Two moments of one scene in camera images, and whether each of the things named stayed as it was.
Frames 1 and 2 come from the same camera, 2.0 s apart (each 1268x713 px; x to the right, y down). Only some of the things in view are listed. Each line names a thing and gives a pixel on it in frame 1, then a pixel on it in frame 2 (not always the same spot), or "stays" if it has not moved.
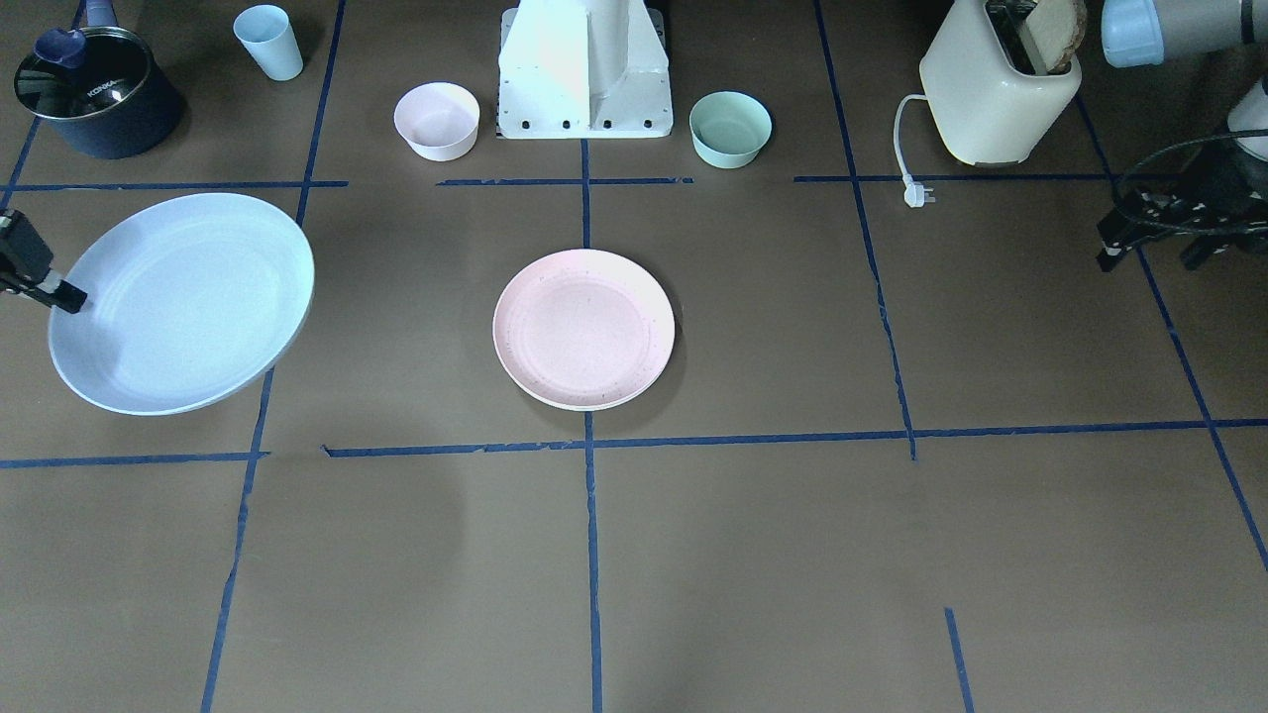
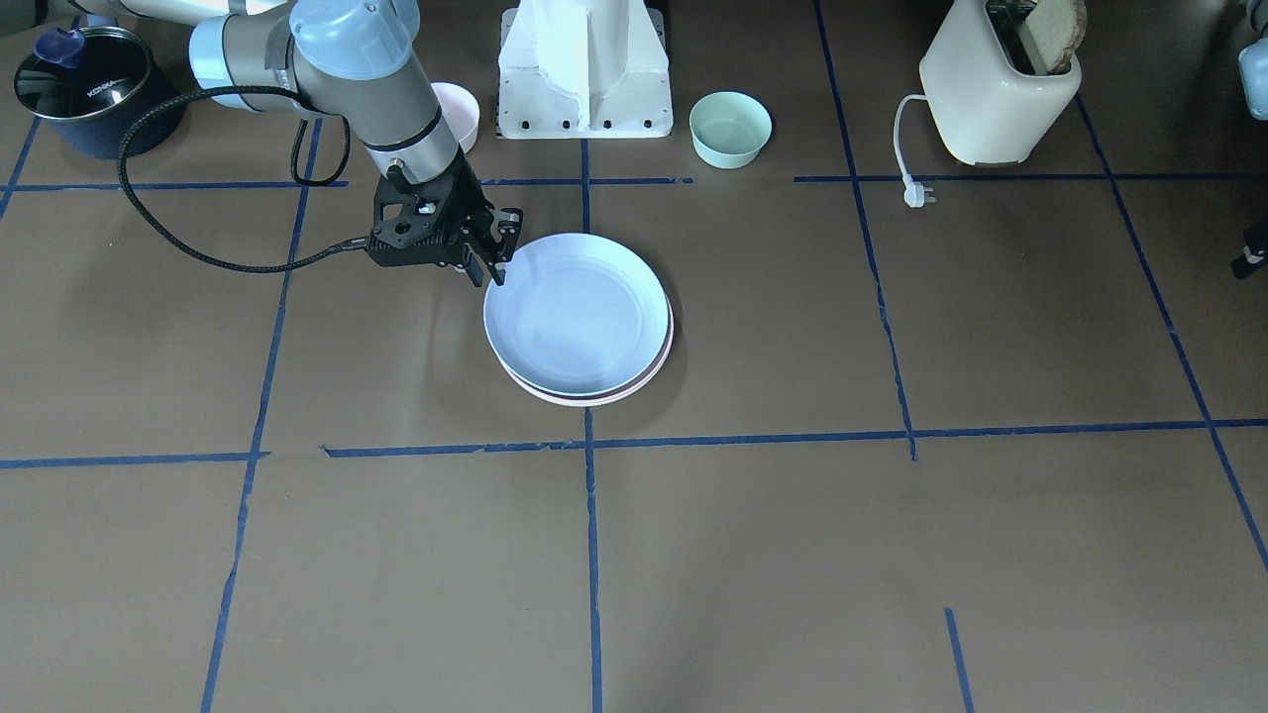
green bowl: [729, 128] stays
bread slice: [1057, 28] stays
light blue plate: [191, 302] -> [579, 314]
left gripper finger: [1109, 257] -> [1251, 258]
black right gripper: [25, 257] -> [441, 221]
